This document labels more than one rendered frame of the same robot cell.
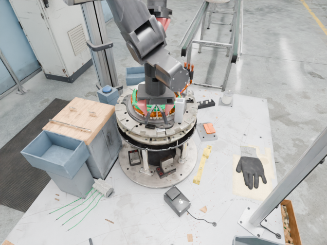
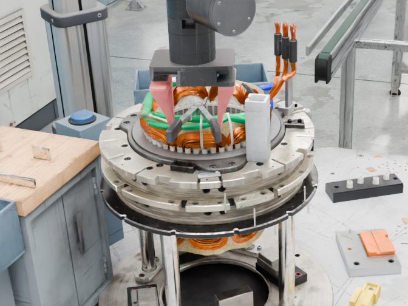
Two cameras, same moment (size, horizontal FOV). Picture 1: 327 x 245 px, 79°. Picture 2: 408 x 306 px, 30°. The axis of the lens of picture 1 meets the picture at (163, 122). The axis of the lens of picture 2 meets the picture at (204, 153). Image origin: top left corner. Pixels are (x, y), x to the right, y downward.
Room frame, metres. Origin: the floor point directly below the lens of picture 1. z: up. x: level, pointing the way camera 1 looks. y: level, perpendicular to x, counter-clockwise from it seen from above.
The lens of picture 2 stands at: (-0.43, -0.10, 1.58)
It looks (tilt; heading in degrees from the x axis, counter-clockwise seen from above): 27 degrees down; 7
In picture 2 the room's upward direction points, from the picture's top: 3 degrees counter-clockwise
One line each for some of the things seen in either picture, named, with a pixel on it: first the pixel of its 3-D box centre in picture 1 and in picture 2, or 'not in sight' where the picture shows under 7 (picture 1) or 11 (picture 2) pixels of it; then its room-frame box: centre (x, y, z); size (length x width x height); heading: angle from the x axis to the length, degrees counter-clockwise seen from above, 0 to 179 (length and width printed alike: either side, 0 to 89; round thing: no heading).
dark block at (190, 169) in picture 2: (150, 126); (183, 166); (0.47, 0.05, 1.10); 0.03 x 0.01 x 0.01; 76
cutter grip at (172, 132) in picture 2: (147, 118); (173, 130); (0.44, 0.05, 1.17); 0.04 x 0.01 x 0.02; 169
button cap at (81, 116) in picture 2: (106, 89); (82, 116); (0.77, 0.27, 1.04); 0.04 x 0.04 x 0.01
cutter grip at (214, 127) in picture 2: (164, 117); (215, 130); (0.44, 0.00, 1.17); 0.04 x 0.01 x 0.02; 15
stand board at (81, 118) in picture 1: (81, 118); (12, 166); (0.56, 0.32, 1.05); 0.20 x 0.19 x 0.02; 161
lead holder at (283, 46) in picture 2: (188, 72); (285, 47); (0.64, -0.09, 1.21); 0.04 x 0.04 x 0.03; 76
